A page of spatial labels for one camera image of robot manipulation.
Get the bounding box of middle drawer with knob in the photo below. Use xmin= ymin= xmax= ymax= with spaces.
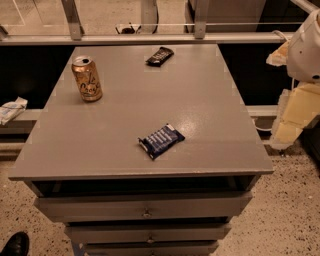
xmin=65 ymin=223 xmax=231 ymax=244

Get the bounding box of grey drawer cabinet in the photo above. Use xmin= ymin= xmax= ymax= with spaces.
xmin=9 ymin=45 xmax=272 ymax=256

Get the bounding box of black rxbar chocolate wrapper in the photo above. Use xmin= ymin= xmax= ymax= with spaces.
xmin=146 ymin=47 xmax=174 ymax=67

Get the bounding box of white crumpled packet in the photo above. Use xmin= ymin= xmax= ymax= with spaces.
xmin=0 ymin=97 xmax=28 ymax=125

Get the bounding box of drawer with knob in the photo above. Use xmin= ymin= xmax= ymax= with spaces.
xmin=65 ymin=223 xmax=231 ymax=244
xmin=35 ymin=192 xmax=252 ymax=223

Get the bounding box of bottom drawer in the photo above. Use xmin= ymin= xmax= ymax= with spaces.
xmin=85 ymin=241 xmax=218 ymax=256

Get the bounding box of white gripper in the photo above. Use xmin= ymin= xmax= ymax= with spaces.
xmin=266 ymin=9 xmax=320 ymax=149

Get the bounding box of orange soda can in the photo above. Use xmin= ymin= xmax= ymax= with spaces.
xmin=71 ymin=55 xmax=103 ymax=102

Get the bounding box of white cable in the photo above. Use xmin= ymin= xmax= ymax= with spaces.
xmin=271 ymin=29 xmax=290 ymax=42

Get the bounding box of grey metal railing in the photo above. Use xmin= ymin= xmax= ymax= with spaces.
xmin=0 ymin=0 xmax=293 ymax=46

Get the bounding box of top drawer with knob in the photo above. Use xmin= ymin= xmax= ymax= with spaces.
xmin=35 ymin=192 xmax=252 ymax=223

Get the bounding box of blue snack bar wrapper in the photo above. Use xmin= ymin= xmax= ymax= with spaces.
xmin=138 ymin=124 xmax=185 ymax=160

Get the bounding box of black shoe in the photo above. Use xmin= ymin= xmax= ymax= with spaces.
xmin=0 ymin=232 xmax=30 ymax=256

